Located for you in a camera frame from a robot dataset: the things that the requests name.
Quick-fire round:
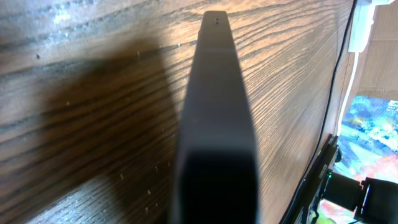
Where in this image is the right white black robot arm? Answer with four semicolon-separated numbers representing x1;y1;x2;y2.
322;172;397;224

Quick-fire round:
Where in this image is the white power strip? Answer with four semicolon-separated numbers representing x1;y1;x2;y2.
348;0;395;53

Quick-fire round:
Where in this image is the black USB charging cable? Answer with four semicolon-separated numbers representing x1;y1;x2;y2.
279;0;358;224

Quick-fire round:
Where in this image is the Samsung Galaxy smartphone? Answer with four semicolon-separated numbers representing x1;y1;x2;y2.
169;11;259;223

